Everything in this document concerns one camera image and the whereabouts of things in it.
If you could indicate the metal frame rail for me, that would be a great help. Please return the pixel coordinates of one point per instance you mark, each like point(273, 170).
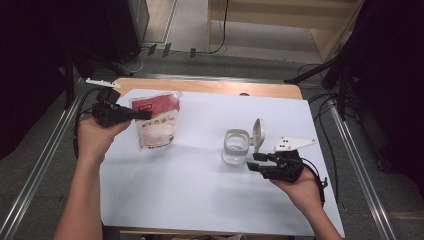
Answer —
point(200, 78)
point(363, 173)
point(36, 173)

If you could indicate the red-labelled white powder bag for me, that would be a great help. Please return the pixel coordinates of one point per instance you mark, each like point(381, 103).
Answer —
point(156, 128)

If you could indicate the black tripod stand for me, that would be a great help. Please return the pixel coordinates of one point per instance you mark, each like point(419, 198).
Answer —
point(341, 76)

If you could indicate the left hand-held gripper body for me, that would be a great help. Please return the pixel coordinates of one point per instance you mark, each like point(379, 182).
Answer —
point(110, 113)

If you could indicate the person's left hand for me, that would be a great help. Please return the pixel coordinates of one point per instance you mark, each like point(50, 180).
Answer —
point(95, 141)

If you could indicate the light wooden shelf unit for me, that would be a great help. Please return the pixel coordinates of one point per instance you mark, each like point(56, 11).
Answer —
point(283, 15)

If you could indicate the clear plastic jar with lid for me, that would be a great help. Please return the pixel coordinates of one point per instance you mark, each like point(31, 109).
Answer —
point(236, 146)

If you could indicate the white table sheet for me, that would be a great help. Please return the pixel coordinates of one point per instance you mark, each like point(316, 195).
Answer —
point(186, 190)

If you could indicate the small black floor bracket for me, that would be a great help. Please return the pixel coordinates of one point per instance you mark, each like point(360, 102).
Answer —
point(166, 49)
point(151, 49)
point(193, 52)

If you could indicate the black cabinet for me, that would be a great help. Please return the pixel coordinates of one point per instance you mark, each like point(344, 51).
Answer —
point(123, 30)

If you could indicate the person's right hand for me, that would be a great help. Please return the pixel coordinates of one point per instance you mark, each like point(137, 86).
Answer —
point(305, 193)

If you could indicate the dark curtain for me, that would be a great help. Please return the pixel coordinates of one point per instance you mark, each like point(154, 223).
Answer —
point(26, 66)
point(393, 83)

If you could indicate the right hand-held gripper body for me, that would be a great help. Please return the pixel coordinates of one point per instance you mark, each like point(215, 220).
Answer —
point(285, 165)

